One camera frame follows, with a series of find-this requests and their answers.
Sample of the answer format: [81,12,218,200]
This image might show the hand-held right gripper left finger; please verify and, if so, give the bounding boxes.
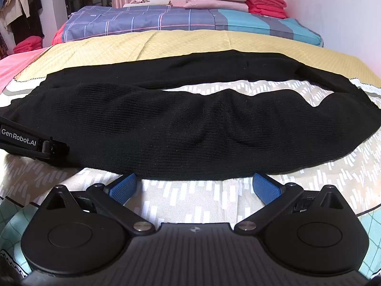
[45,173,156,235]

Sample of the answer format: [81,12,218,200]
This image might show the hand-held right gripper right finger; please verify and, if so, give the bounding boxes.
[234,173,347,233]

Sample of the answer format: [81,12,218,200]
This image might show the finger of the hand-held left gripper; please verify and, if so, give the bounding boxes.
[36,137,71,164]

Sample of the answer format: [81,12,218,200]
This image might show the black knit pants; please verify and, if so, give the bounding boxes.
[10,48,381,182]

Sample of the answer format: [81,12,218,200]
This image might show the pink bed sheet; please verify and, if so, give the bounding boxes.
[0,46,50,93]

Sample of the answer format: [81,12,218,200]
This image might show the red folded cloth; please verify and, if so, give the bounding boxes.
[13,36,43,55]

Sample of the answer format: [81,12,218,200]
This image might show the hanging clothes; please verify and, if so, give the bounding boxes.
[0,0,46,61]

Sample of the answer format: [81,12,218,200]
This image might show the blue plaid quilt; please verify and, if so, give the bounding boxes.
[61,5,324,47]

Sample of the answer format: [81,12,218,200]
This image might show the yellow quilted blanket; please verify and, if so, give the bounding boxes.
[13,29,381,85]

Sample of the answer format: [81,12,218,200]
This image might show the cream folded cloth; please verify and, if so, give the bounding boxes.
[123,0,174,8]

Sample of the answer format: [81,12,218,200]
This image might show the stack of red folded clothes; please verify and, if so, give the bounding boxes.
[246,0,288,18]

